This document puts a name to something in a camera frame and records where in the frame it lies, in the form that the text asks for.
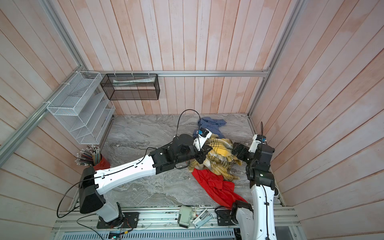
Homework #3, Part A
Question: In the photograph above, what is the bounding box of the blue checked cloth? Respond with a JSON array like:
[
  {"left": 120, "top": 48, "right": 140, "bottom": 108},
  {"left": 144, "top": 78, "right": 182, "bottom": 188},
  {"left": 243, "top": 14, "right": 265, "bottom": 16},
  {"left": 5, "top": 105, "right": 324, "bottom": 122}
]
[{"left": 198, "top": 117, "right": 227, "bottom": 139}]

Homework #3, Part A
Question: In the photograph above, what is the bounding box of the yellow plaid cloth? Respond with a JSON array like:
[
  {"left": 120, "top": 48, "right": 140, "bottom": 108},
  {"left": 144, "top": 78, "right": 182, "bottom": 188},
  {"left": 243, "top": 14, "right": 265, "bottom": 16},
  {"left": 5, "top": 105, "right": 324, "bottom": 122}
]
[{"left": 187, "top": 134, "right": 242, "bottom": 182}]

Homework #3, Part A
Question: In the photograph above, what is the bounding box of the red cloth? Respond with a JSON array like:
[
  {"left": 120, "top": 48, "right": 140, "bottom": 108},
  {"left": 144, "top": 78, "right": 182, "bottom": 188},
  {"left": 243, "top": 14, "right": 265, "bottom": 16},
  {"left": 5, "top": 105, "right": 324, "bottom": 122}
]
[{"left": 192, "top": 169, "right": 247, "bottom": 209}]

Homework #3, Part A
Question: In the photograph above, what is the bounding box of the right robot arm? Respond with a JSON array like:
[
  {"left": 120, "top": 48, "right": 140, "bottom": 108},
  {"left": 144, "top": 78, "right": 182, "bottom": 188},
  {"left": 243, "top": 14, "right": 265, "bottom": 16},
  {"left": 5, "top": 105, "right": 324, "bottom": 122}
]
[{"left": 231, "top": 143, "right": 279, "bottom": 240}]

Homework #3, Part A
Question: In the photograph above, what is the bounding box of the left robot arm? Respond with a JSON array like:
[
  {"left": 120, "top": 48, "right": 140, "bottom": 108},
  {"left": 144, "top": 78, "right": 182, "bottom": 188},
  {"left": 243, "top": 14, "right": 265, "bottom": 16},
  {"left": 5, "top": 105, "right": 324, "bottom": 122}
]
[{"left": 79, "top": 129, "right": 212, "bottom": 224}]

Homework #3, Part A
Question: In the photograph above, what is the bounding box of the beige electronics box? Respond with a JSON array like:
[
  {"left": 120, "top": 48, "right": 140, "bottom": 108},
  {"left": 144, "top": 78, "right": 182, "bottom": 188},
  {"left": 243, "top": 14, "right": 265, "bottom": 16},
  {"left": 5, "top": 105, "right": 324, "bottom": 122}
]
[{"left": 178, "top": 206, "right": 194, "bottom": 229}]

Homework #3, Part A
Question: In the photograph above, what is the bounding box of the white connector module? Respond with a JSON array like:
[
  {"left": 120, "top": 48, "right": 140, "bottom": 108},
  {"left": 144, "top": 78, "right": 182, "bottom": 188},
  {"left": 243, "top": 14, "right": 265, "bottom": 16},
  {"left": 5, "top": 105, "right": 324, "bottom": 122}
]
[{"left": 192, "top": 209, "right": 213, "bottom": 229}]

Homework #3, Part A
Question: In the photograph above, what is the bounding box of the red pencil cup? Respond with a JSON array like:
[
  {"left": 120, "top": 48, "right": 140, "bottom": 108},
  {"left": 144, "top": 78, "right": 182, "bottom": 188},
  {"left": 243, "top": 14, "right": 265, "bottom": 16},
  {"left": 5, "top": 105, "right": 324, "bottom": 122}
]
[{"left": 94, "top": 155, "right": 111, "bottom": 171}]

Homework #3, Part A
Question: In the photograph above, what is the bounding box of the bundle of pencils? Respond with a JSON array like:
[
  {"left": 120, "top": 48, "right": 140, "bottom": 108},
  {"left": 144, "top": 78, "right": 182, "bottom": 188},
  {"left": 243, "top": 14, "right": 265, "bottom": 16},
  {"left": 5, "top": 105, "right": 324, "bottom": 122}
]
[{"left": 75, "top": 145, "right": 102, "bottom": 167}]

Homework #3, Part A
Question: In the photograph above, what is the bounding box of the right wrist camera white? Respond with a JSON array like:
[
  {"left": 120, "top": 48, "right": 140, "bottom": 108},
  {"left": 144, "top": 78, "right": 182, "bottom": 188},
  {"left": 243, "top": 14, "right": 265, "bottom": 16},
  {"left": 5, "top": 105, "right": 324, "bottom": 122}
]
[{"left": 248, "top": 134, "right": 266, "bottom": 153}]

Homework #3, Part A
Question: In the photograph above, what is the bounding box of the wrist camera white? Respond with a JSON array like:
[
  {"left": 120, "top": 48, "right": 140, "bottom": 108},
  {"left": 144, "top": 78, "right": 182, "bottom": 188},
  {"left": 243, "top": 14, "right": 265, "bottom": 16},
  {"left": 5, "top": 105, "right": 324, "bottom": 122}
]
[
  {"left": 194, "top": 128, "right": 212, "bottom": 151},
  {"left": 248, "top": 134, "right": 266, "bottom": 153}
]

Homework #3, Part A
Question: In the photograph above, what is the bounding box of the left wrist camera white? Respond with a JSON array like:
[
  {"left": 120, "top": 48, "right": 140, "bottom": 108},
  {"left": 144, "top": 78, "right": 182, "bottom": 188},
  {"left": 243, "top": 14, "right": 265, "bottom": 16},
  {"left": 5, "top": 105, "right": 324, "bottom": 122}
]
[{"left": 194, "top": 128, "right": 212, "bottom": 151}]

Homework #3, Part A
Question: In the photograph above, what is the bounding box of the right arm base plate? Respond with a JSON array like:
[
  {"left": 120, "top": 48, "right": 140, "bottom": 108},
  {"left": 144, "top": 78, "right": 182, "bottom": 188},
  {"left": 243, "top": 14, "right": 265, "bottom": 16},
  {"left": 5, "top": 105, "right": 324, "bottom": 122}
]
[{"left": 215, "top": 206, "right": 235, "bottom": 226}]

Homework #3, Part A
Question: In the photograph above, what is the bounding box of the white vented cable duct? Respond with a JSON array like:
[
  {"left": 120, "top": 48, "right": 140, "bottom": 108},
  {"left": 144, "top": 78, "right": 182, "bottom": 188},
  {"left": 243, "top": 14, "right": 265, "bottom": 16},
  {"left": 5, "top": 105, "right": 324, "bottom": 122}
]
[{"left": 54, "top": 229, "right": 236, "bottom": 240}]

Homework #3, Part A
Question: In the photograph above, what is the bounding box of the aluminium rail back wall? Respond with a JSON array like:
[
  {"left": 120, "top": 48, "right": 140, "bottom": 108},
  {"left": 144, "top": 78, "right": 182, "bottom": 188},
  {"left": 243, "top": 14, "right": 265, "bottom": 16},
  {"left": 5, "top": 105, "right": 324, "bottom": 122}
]
[{"left": 96, "top": 70, "right": 269, "bottom": 77}]

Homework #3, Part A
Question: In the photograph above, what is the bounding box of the aluminium rail wall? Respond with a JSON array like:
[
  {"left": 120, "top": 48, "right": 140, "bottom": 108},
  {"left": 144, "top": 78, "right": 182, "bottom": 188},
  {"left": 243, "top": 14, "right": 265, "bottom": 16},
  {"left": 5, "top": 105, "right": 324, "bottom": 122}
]
[
  {"left": 1, "top": 66, "right": 85, "bottom": 167},
  {"left": 96, "top": 70, "right": 269, "bottom": 77},
  {"left": 248, "top": 1, "right": 307, "bottom": 118}
]

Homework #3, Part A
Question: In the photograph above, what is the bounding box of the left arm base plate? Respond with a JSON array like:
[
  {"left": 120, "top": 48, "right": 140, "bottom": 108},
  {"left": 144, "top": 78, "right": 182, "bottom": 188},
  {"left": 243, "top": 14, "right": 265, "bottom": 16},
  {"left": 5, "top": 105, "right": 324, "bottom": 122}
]
[{"left": 97, "top": 212, "right": 140, "bottom": 229}]

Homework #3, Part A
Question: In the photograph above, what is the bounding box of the black wire mesh basket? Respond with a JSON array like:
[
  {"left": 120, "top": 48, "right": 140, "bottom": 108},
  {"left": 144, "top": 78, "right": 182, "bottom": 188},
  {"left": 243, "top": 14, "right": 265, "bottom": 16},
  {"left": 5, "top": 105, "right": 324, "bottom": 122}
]
[{"left": 101, "top": 73, "right": 161, "bottom": 101}]

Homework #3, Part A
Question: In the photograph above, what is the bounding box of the white wire mesh shelf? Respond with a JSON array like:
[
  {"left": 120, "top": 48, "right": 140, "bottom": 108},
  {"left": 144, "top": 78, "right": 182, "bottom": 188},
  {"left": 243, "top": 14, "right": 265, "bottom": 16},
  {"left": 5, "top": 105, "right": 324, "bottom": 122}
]
[{"left": 47, "top": 71, "right": 115, "bottom": 145}]

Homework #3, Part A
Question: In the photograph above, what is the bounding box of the aluminium rail right wall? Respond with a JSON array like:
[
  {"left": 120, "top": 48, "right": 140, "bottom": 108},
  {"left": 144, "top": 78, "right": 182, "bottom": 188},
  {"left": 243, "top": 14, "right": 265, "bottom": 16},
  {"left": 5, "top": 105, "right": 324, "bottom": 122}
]
[{"left": 248, "top": 1, "right": 307, "bottom": 118}]

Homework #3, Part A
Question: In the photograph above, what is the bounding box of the aluminium rail left wall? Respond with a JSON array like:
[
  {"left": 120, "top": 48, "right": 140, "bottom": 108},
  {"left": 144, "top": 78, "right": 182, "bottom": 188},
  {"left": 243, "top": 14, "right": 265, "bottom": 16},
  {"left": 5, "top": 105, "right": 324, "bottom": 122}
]
[{"left": 1, "top": 66, "right": 85, "bottom": 167}]

